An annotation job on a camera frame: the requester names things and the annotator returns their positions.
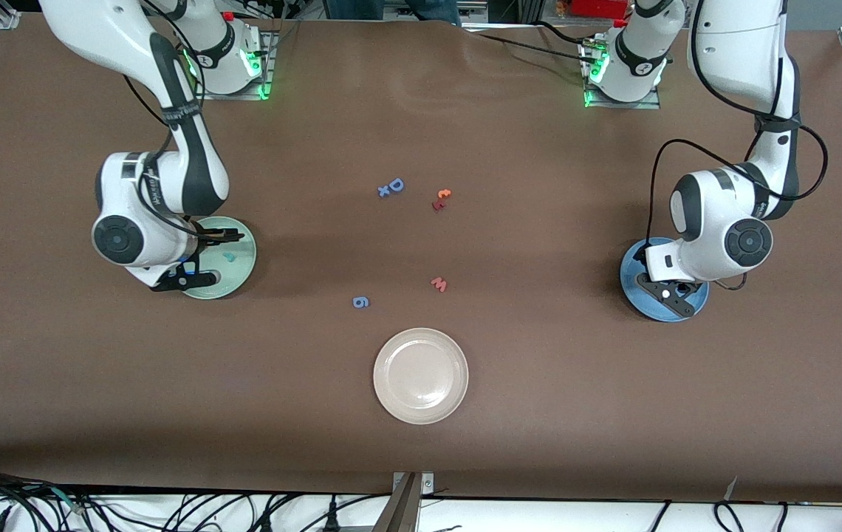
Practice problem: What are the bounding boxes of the blue plate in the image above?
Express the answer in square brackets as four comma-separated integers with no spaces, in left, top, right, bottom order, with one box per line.
[619,236,711,323]

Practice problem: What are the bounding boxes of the pale green plate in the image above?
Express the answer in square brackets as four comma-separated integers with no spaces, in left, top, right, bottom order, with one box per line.
[181,216,258,301]

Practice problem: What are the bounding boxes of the table cover sheet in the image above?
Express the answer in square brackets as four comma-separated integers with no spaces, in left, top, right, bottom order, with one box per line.
[0,13,842,503]

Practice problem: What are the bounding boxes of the beige plate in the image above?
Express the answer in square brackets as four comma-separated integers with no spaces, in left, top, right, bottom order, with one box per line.
[372,327,470,426]

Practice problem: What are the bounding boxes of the red box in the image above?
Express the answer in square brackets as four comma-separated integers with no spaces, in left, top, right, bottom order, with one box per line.
[567,0,632,19]

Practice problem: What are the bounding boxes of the person in blue jeans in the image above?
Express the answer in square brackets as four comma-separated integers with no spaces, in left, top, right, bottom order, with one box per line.
[325,0,462,27]

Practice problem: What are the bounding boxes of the long black arm cable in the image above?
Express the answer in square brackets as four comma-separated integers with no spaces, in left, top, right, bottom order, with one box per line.
[648,111,829,290]
[123,74,204,241]

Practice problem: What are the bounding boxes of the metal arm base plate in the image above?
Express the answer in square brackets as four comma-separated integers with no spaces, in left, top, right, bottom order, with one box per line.
[582,41,662,110]
[194,30,278,100]

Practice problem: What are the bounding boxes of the green tipped cable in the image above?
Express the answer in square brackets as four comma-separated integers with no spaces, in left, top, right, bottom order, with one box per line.
[50,486,89,516]

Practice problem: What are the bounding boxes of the black cables on table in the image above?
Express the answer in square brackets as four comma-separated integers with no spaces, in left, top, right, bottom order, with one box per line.
[465,22,599,66]

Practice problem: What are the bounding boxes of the metal post with bracket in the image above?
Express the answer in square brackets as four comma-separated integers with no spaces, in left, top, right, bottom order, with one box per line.
[373,471,435,532]

